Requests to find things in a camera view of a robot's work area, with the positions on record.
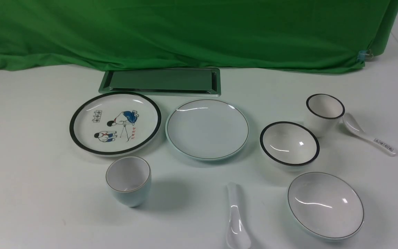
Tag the black-rimmed illustrated plate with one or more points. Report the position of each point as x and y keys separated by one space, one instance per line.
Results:
x=115 y=124

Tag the plain white ceramic spoon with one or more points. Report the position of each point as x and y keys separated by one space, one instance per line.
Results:
x=237 y=236

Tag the black-rimmed white cup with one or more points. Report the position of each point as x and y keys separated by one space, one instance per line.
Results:
x=323 y=113

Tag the green backdrop cloth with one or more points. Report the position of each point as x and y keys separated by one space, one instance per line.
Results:
x=314 y=36

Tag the pale blue plain plate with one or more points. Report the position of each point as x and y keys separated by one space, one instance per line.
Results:
x=207 y=130

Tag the pale blue cup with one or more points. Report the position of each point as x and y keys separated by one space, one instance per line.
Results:
x=129 y=179

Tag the white spoon with label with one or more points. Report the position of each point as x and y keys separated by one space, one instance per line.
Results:
x=354 y=128

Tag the blue binder clip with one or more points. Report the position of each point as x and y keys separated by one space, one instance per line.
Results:
x=365 y=55

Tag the metal table cable hatch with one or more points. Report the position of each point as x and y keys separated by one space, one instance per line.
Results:
x=180 y=81

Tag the black-rimmed white bowl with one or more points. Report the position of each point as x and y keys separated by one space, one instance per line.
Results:
x=288 y=146

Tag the pale blue thin-rimmed bowl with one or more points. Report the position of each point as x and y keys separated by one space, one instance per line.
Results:
x=325 y=206

